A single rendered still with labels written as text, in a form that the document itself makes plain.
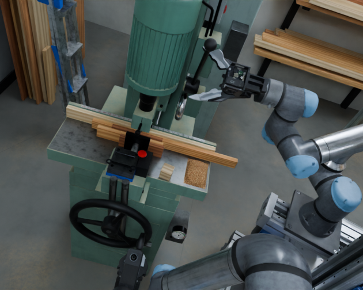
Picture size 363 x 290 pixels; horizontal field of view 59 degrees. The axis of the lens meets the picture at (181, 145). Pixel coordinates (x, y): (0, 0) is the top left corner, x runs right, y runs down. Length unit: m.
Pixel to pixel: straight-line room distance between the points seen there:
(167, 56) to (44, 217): 1.44
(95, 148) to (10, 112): 1.53
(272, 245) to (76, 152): 0.81
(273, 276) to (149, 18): 0.66
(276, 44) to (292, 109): 2.10
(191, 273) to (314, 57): 2.58
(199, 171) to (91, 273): 0.99
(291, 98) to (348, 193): 0.50
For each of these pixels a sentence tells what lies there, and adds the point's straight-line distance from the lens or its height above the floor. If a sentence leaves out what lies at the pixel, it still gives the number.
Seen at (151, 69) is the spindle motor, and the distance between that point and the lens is 0.96.
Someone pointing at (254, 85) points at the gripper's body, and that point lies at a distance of 0.91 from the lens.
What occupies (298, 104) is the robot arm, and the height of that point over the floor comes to 1.35.
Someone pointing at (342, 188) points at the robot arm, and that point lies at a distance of 1.29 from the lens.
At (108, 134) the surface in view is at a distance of 1.24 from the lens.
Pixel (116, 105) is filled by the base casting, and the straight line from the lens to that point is 1.56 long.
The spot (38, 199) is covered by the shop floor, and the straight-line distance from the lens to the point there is 2.17.
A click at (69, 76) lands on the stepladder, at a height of 0.61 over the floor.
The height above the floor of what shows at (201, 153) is 0.93.
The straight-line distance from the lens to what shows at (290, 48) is 3.05.
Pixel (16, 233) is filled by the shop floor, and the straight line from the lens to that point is 2.08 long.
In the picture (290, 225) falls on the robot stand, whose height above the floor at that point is 0.82.
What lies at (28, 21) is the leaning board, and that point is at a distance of 2.38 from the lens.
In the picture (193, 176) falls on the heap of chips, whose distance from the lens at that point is 1.18.
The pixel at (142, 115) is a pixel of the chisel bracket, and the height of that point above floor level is 1.07.
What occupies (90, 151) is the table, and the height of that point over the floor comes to 0.90.
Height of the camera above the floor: 1.83
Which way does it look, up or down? 46 degrees down
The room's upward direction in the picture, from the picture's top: 20 degrees clockwise
